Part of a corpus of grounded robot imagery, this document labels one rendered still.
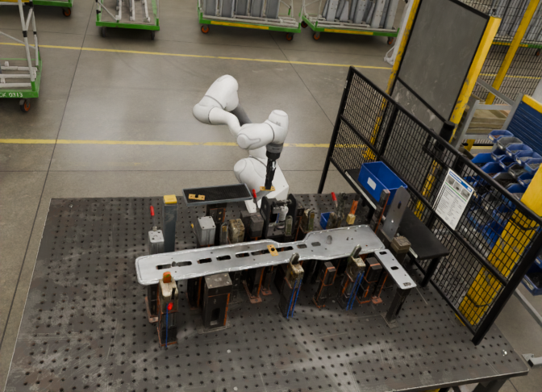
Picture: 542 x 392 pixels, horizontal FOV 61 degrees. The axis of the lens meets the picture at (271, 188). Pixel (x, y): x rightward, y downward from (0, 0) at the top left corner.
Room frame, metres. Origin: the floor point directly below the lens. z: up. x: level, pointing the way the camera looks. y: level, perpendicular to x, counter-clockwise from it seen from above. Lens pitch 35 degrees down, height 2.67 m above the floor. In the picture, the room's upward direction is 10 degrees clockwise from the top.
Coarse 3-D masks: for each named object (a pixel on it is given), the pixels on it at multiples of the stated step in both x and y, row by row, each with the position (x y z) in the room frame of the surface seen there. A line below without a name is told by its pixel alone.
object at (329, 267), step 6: (324, 264) 1.82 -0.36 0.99; (330, 264) 1.83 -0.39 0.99; (324, 270) 1.81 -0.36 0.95; (330, 270) 1.78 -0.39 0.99; (324, 276) 1.79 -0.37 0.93; (330, 276) 1.78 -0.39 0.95; (324, 282) 1.78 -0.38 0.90; (330, 282) 1.78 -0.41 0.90; (318, 288) 1.82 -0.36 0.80; (324, 288) 1.78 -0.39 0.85; (318, 294) 1.80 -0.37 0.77; (324, 294) 1.79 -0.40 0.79; (312, 300) 1.82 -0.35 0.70; (318, 300) 1.80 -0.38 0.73; (324, 300) 1.79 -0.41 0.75; (318, 306) 1.77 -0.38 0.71; (324, 306) 1.79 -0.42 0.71
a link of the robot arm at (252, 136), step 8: (216, 112) 2.27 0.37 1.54; (224, 112) 2.25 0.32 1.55; (216, 120) 2.24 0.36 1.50; (224, 120) 2.21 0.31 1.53; (232, 120) 2.11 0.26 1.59; (232, 128) 2.00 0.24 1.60; (240, 128) 1.93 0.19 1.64; (248, 128) 1.88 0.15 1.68; (256, 128) 1.89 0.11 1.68; (264, 128) 1.91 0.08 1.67; (240, 136) 1.85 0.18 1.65; (248, 136) 1.84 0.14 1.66; (256, 136) 1.86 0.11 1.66; (264, 136) 1.88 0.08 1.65; (272, 136) 1.93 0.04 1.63; (240, 144) 1.84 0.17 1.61; (248, 144) 1.83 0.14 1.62; (256, 144) 1.85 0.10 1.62; (264, 144) 1.89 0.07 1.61
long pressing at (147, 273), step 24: (264, 240) 1.90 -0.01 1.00; (312, 240) 1.98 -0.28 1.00; (336, 240) 2.02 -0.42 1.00; (360, 240) 2.06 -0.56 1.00; (144, 264) 1.58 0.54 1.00; (168, 264) 1.61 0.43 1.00; (192, 264) 1.64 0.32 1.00; (216, 264) 1.67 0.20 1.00; (240, 264) 1.70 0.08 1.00; (264, 264) 1.73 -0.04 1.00
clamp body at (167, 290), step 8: (160, 280) 1.44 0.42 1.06; (160, 288) 1.40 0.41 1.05; (168, 288) 1.40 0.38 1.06; (176, 288) 1.41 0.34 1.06; (160, 296) 1.41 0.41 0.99; (168, 296) 1.36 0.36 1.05; (176, 296) 1.38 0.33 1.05; (160, 304) 1.40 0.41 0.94; (168, 304) 1.36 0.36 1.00; (176, 304) 1.38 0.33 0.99; (160, 312) 1.42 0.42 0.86; (168, 312) 1.36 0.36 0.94; (176, 312) 1.39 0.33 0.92; (160, 320) 1.40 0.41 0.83; (168, 320) 1.37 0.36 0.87; (160, 328) 1.39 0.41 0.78; (168, 328) 1.37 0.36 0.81; (176, 328) 1.39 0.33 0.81; (160, 336) 1.38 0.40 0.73; (168, 336) 1.37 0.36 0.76; (176, 336) 1.39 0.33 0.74; (168, 344) 1.36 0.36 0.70
